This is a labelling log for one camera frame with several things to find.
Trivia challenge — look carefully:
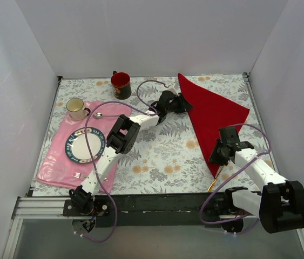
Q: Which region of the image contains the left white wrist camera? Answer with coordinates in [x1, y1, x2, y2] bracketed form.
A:
[167, 83, 181, 94]

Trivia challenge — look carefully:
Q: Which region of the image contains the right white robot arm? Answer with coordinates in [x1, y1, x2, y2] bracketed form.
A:
[209, 126, 304, 234]

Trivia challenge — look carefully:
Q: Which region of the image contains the gold fork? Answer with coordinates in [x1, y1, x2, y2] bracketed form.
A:
[207, 166, 223, 193]

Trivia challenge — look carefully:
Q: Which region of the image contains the red cloth napkin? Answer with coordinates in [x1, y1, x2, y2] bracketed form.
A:
[178, 74, 249, 176]

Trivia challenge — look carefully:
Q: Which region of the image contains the silver fork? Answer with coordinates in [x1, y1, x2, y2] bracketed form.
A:
[72, 172, 87, 179]

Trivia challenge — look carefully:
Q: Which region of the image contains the black red mug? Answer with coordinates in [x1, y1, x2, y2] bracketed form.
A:
[111, 71, 132, 100]

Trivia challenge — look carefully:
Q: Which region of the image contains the cream enamel mug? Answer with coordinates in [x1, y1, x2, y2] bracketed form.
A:
[66, 98, 91, 121]

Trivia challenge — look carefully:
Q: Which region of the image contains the aluminium frame rail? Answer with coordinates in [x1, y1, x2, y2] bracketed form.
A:
[2, 196, 304, 259]

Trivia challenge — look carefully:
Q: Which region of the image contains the black mounting base plate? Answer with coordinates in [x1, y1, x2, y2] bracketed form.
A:
[62, 194, 256, 229]

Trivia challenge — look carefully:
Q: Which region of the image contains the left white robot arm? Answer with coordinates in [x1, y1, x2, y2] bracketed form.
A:
[69, 90, 193, 216]

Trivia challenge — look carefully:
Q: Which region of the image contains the floral tablecloth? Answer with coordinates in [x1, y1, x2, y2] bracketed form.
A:
[33, 74, 267, 196]

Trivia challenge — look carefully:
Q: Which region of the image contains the white plate teal rim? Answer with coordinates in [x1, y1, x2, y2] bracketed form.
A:
[65, 127, 106, 163]

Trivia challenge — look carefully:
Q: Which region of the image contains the silver spoon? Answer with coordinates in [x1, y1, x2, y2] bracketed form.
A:
[93, 112, 120, 119]

